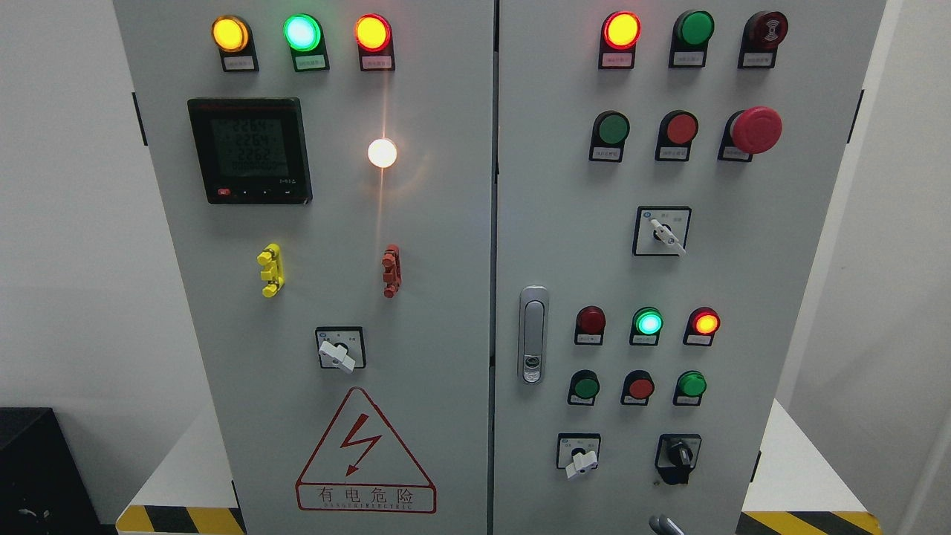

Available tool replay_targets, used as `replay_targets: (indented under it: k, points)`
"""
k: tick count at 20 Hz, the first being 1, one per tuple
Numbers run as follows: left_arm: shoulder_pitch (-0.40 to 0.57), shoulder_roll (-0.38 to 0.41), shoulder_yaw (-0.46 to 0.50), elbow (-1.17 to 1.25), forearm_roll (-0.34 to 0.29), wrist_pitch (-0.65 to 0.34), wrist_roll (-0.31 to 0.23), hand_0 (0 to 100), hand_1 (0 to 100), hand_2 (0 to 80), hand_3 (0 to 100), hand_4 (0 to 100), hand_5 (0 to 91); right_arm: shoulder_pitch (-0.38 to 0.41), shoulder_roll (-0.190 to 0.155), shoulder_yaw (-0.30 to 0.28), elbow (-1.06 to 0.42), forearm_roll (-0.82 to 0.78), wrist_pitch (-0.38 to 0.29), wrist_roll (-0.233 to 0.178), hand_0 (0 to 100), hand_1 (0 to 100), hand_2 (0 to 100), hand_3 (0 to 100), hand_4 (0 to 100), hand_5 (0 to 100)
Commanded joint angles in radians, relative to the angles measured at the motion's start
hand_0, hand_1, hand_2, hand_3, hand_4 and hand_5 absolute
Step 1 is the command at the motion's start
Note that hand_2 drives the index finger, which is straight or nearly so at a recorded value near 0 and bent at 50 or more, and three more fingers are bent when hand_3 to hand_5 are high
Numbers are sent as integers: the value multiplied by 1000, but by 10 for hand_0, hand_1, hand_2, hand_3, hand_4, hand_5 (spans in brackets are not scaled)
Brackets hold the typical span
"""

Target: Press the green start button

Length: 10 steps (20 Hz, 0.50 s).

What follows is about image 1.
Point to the green push button lower left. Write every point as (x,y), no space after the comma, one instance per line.
(583,388)

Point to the green push button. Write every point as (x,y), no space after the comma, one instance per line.
(583,388)
(690,388)

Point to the green push button second row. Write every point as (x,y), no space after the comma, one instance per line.
(608,136)

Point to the red push button lower middle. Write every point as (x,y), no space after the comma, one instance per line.
(638,388)

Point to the green push button lower right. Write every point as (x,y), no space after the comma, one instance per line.
(690,388)

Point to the red push button second row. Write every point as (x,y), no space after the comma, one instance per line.
(676,132)

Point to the red emergency stop mushroom button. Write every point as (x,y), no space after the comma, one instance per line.
(750,132)

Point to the green button top right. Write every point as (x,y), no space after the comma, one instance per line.
(691,34)

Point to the red terminal connector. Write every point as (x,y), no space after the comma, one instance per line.
(391,270)

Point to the dark red indicator light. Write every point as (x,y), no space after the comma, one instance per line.
(590,326)

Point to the white lit indicator light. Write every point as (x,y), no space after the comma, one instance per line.
(382,153)

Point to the green lit indicator lower right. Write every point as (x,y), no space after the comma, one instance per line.
(647,323)

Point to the left grey cabinet door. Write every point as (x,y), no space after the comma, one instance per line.
(427,348)

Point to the grey cabinet door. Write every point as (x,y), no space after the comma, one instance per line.
(566,223)
(427,348)

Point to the yellow terminal connector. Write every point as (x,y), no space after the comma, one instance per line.
(271,272)

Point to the right grey cabinet door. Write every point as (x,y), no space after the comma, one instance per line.
(566,223)

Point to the red electric danger warning sign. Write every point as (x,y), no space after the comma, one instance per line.
(361,464)

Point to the red orange lit indicator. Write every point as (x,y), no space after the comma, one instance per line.
(701,327)

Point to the black digital power meter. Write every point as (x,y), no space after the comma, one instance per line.
(251,150)

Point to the red indicator light top left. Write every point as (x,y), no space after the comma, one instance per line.
(374,37)

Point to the red lit indicator top right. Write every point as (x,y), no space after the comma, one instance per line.
(619,35)

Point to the green indicator light top left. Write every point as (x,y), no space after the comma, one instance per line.
(306,43)

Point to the yellow indicator light top left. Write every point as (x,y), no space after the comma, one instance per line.
(236,47)

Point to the red black buzzer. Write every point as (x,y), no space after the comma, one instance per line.
(761,37)

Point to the white platform with hazard stripes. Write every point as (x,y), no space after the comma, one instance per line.
(794,489)

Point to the black box lower left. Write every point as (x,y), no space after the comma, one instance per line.
(41,489)

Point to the silver door lock handle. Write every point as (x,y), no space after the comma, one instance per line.
(533,318)

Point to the left door white selector switch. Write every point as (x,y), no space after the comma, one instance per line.
(341,347)

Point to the upper right white selector switch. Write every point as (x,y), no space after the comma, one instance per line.
(661,231)

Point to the lower white selector switch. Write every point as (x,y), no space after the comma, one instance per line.
(577,453)

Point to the black knob selector switch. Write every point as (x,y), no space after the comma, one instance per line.
(676,457)

